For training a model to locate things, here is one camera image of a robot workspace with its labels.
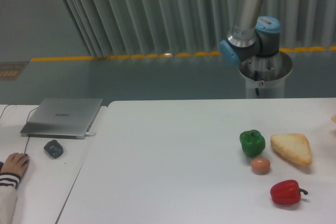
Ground person's hand on mouse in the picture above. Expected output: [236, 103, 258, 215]
[1, 153, 29, 179]

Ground striped sleeve forearm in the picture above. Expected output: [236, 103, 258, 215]
[1, 172, 21, 223]

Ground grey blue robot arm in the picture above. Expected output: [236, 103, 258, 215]
[220, 0, 335, 65]

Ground green bell pepper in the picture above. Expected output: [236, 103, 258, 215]
[239, 130, 266, 157]

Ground red bell pepper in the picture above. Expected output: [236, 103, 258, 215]
[270, 179, 308, 206]

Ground dark grey small device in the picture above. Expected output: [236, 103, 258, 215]
[44, 140, 64, 159]

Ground silver laptop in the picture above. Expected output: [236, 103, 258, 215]
[20, 98, 103, 139]

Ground white usb dongle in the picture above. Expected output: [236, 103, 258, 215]
[86, 132, 96, 137]

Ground pale pleated curtain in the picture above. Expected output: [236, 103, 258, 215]
[64, 0, 335, 58]

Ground brown egg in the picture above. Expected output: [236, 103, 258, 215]
[250, 157, 271, 174]

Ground triangular toast slice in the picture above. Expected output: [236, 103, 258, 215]
[270, 133, 312, 166]

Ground black laptop cable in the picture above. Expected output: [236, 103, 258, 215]
[0, 104, 40, 155]

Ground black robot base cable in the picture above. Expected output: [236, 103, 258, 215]
[253, 70, 260, 98]

